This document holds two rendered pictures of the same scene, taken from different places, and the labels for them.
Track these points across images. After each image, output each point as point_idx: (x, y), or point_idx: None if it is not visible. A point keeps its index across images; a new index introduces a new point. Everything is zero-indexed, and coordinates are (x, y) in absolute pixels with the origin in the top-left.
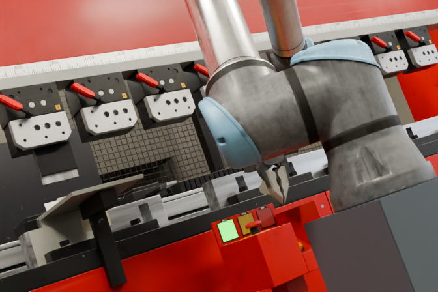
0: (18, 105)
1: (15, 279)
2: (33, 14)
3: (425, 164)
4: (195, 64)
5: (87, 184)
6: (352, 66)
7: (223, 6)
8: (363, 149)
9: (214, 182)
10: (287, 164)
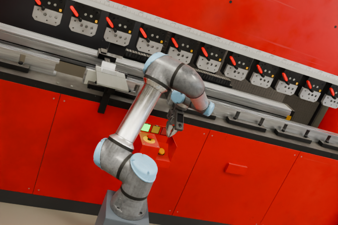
0: (111, 25)
1: (67, 89)
2: None
3: (135, 216)
4: (202, 47)
5: None
6: (138, 179)
7: (138, 113)
8: (122, 198)
9: None
10: None
